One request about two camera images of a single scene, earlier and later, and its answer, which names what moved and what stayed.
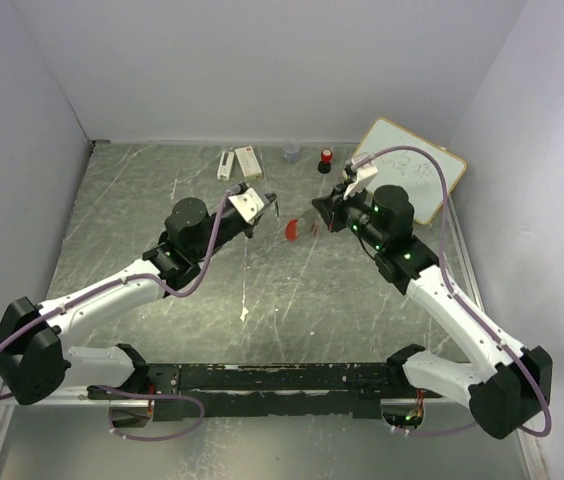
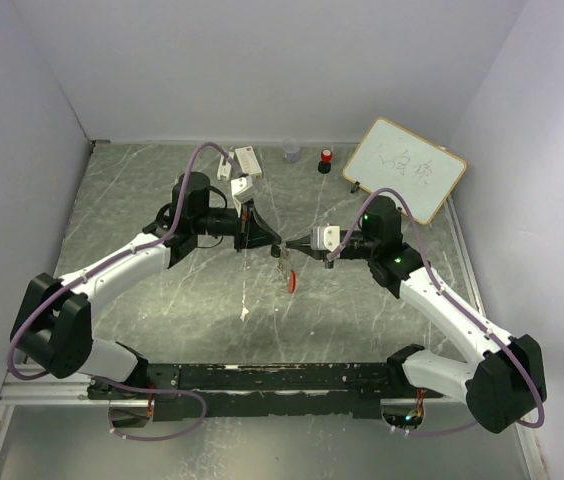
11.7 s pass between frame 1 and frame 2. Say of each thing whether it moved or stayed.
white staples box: stayed
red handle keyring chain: moved
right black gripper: moved
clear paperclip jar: stayed
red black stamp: stayed
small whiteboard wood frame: stayed
